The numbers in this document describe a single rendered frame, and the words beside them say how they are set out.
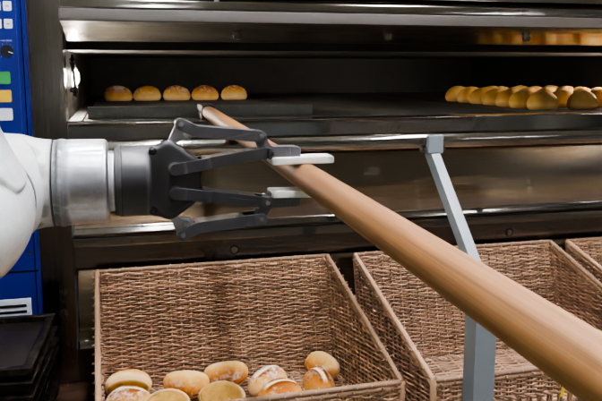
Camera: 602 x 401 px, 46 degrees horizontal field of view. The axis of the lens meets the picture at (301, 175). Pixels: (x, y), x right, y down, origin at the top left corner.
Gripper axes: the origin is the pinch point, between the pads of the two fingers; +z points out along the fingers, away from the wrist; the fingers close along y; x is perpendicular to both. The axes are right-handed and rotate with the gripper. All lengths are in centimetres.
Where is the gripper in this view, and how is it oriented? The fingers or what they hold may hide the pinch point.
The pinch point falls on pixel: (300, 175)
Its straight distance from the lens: 79.8
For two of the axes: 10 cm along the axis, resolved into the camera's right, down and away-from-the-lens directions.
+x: 2.4, 1.4, -9.6
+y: -0.1, 9.9, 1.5
